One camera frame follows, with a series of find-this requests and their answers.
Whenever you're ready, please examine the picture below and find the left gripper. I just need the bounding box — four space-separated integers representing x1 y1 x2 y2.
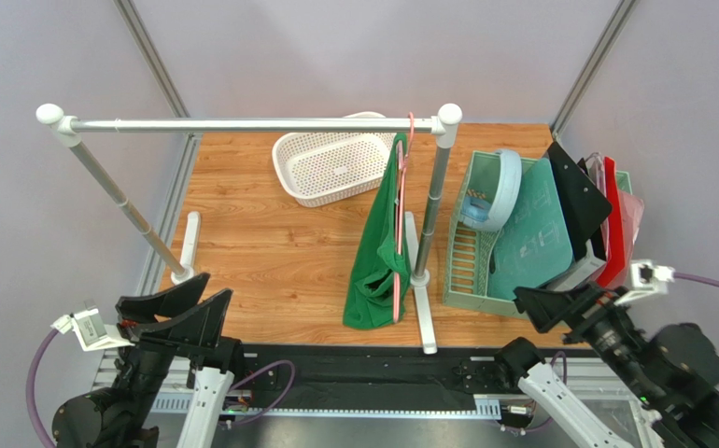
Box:
113 271 231 428

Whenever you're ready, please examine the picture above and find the green tank top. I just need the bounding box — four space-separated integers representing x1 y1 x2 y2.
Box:
343 133 412 330

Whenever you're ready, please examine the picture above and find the pink wire hanger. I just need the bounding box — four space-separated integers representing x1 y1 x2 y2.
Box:
392 112 415 324

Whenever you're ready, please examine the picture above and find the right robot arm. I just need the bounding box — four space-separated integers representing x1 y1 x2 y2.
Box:
497 283 719 447

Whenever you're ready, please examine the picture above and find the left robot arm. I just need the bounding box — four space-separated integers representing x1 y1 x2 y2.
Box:
51 273 246 447

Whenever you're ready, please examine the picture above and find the teal cutting mat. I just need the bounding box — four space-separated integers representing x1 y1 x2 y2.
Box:
486 158 573 301

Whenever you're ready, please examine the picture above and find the green plastic crate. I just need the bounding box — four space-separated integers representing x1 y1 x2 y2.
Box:
443 157 606 316

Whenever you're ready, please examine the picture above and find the light blue round container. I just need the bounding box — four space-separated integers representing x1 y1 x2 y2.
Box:
459 148 523 232

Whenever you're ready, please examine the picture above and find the black flat board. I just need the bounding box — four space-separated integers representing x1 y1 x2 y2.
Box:
545 142 613 260

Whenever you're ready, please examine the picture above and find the red plastic folder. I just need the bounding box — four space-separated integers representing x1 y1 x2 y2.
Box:
589 153 644 289

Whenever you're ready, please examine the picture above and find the white perforated plastic basket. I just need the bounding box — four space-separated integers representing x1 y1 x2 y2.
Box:
272 132 397 207

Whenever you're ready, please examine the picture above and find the white clothes rack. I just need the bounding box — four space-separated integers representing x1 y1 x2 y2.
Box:
35 104 463 355

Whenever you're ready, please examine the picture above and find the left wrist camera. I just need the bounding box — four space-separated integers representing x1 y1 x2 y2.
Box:
50 300 133 352

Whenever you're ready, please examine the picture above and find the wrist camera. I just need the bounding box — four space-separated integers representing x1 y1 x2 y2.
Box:
50 300 133 352
613 259 675 307

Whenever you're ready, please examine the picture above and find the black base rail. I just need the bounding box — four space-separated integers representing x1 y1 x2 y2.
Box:
227 343 572 413

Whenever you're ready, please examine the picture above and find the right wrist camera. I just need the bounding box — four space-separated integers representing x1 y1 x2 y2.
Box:
613 259 675 307

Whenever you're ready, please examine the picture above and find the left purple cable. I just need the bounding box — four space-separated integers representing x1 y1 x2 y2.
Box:
25 328 63 448

